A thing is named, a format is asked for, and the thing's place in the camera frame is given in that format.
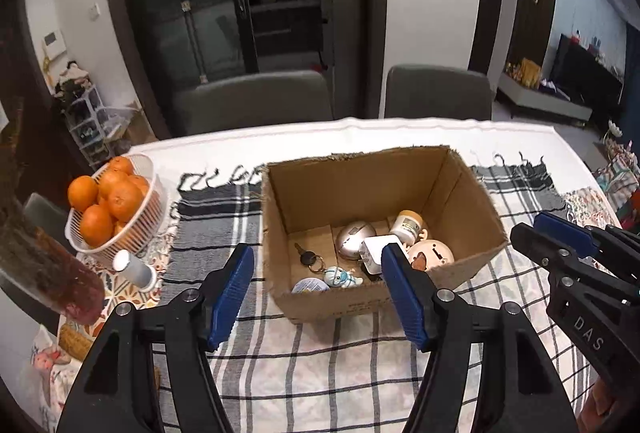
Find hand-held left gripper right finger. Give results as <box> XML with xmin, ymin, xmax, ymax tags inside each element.
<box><xmin>381</xmin><ymin>242</ymin><xmax>581</xmax><ymax>433</ymax></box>

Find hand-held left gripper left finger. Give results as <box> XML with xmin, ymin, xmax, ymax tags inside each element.
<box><xmin>57</xmin><ymin>243</ymin><xmax>256</xmax><ymax>433</ymax></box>

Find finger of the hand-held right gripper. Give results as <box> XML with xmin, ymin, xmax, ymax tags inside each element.
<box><xmin>534</xmin><ymin>211</ymin><xmax>640</xmax><ymax>286</ymax></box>
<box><xmin>510</xmin><ymin>223</ymin><xmax>640</xmax><ymax>301</ymax></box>

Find round pink face toy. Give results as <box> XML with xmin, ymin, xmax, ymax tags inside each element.
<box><xmin>406</xmin><ymin>239</ymin><xmax>455</xmax><ymax>271</ymax></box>

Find white charger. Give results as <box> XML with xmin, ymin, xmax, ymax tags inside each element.
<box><xmin>359</xmin><ymin>234</ymin><xmax>403</xmax><ymax>275</ymax></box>

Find blue cartoon figure keychain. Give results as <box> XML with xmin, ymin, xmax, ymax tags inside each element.
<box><xmin>324</xmin><ymin>265</ymin><xmax>365</xmax><ymax>289</ymax></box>

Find small white jar yellow lid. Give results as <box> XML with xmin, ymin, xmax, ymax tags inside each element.
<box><xmin>389</xmin><ymin>209</ymin><xmax>425</xmax><ymax>246</ymax></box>

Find round blue white tin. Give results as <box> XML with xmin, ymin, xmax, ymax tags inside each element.
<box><xmin>291</xmin><ymin>277</ymin><xmax>331</xmax><ymax>295</ymax></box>

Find silver computer mouse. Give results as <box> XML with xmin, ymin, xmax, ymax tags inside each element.
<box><xmin>334</xmin><ymin>220</ymin><xmax>378</xmax><ymax>261</ymax></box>

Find brown cardboard box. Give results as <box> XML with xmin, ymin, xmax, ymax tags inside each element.
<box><xmin>261</xmin><ymin>145</ymin><xmax>508</xmax><ymax>325</ymax></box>

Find key with black fob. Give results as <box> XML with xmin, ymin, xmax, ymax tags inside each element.
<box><xmin>294</xmin><ymin>243</ymin><xmax>323</xmax><ymax>271</ymax></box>

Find colourful gift bags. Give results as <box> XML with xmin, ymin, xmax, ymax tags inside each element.
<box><xmin>595</xmin><ymin>148</ymin><xmax>640</xmax><ymax>216</ymax></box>

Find small white grey bottle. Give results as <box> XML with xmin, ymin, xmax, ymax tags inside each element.
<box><xmin>112</xmin><ymin>249</ymin><xmax>157</xmax><ymax>291</ymax></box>

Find black white plaid cloth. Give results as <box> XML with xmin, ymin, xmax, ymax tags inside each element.
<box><xmin>155</xmin><ymin>163</ymin><xmax>601</xmax><ymax>433</ymax></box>

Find white plastic basket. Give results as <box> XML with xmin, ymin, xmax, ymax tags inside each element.
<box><xmin>65</xmin><ymin>154</ymin><xmax>166</xmax><ymax>256</ymax></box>

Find pile of oranges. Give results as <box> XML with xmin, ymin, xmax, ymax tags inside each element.
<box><xmin>67</xmin><ymin>156</ymin><xmax>151</xmax><ymax>249</ymax></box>

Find yellow gift box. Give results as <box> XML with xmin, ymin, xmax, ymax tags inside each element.
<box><xmin>505</xmin><ymin>58</ymin><xmax>543</xmax><ymax>88</ymax></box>

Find yellow object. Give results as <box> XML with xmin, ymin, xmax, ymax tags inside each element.
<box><xmin>57</xmin><ymin>325</ymin><xmax>96</xmax><ymax>361</ymax></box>

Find dark red patterned object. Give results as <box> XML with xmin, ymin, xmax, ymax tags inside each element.
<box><xmin>0</xmin><ymin>193</ymin><xmax>106</xmax><ymax>326</ymax></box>

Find grey dining chair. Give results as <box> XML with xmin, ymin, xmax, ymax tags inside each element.
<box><xmin>384</xmin><ymin>64</ymin><xmax>493</xmax><ymax>121</ymax></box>
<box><xmin>175</xmin><ymin>70</ymin><xmax>335</xmax><ymax>136</ymax></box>
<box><xmin>22</xmin><ymin>193</ymin><xmax>71</xmax><ymax>239</ymax></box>

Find clear plastic drawer unit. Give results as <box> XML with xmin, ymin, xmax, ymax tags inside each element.
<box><xmin>52</xmin><ymin>63</ymin><xmax>143</xmax><ymax>164</ymax></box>

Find dark glass sliding door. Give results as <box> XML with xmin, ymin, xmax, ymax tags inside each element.
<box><xmin>100</xmin><ymin>0</ymin><xmax>371</xmax><ymax>138</ymax></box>

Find white wall intercom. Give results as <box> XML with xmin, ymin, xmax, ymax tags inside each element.
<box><xmin>41</xmin><ymin>29</ymin><xmax>66</xmax><ymax>58</ymax></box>

